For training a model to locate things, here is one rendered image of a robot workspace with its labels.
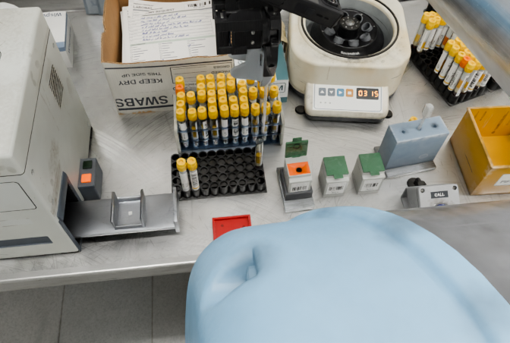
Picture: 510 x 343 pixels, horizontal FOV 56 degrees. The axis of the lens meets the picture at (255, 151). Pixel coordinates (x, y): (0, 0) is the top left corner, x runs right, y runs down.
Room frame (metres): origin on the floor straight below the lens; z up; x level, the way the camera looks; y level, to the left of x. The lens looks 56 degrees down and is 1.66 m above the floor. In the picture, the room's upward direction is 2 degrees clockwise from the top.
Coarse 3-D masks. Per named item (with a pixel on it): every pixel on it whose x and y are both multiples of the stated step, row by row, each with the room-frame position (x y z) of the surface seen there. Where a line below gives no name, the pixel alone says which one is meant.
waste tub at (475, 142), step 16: (480, 112) 0.58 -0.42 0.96; (496, 112) 0.58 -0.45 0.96; (464, 128) 0.56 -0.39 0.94; (480, 128) 0.58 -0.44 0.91; (496, 128) 0.58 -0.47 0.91; (464, 144) 0.53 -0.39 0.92; (480, 144) 0.50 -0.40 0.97; (496, 144) 0.56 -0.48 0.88; (464, 160) 0.51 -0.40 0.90; (480, 160) 0.48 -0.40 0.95; (496, 160) 0.52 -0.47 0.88; (464, 176) 0.49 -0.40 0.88; (480, 176) 0.46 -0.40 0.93; (496, 176) 0.45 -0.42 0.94; (480, 192) 0.45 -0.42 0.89; (496, 192) 0.45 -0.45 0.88
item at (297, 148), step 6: (294, 138) 0.48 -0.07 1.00; (300, 138) 0.48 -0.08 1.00; (288, 144) 0.47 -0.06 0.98; (294, 144) 0.47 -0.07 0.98; (300, 144) 0.47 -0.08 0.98; (306, 144) 0.48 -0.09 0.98; (288, 150) 0.47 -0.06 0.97; (294, 150) 0.47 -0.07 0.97; (300, 150) 0.47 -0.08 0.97; (306, 150) 0.47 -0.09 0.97; (288, 156) 0.47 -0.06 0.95; (294, 156) 0.47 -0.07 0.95
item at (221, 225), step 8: (224, 216) 0.38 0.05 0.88; (232, 216) 0.38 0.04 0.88; (240, 216) 0.38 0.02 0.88; (248, 216) 0.38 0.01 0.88; (216, 224) 0.37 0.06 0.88; (224, 224) 0.37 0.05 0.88; (232, 224) 0.37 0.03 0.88; (240, 224) 0.37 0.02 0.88; (248, 224) 0.37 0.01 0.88; (216, 232) 0.35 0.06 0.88; (224, 232) 0.35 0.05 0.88
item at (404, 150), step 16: (400, 128) 0.52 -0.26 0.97; (416, 128) 0.52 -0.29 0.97; (432, 128) 0.53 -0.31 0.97; (384, 144) 0.52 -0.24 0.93; (400, 144) 0.49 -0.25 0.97; (416, 144) 0.50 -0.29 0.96; (432, 144) 0.51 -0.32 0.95; (384, 160) 0.50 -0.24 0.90; (400, 160) 0.50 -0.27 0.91; (416, 160) 0.51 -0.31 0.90; (432, 160) 0.52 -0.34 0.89
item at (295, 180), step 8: (288, 160) 0.46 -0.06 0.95; (296, 160) 0.46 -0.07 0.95; (304, 160) 0.46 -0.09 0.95; (288, 168) 0.44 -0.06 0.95; (296, 168) 0.45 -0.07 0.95; (304, 168) 0.45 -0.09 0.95; (288, 176) 0.43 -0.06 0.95; (296, 176) 0.43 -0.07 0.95; (304, 176) 0.43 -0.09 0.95; (288, 184) 0.42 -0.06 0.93; (296, 184) 0.42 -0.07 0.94; (304, 184) 0.43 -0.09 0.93; (288, 192) 0.42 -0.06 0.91
